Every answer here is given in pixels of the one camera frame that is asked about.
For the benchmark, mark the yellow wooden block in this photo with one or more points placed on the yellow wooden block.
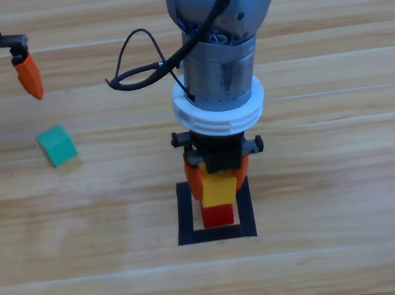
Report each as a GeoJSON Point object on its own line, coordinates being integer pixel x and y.
{"type": "Point", "coordinates": [218, 192]}

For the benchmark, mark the red wooden block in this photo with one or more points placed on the red wooden block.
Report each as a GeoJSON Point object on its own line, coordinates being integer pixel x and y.
{"type": "Point", "coordinates": [217, 217]}

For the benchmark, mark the green wooden block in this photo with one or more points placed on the green wooden block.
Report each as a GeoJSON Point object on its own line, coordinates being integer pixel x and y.
{"type": "Point", "coordinates": [57, 147]}

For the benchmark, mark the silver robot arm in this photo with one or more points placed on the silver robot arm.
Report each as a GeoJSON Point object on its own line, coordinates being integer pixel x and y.
{"type": "Point", "coordinates": [244, 3]}

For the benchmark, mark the black tape square outline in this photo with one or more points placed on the black tape square outline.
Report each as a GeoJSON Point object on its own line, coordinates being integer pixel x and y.
{"type": "Point", "coordinates": [186, 225]}

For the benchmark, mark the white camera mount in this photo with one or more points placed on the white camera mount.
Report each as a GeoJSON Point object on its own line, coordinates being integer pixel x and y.
{"type": "Point", "coordinates": [216, 123]}

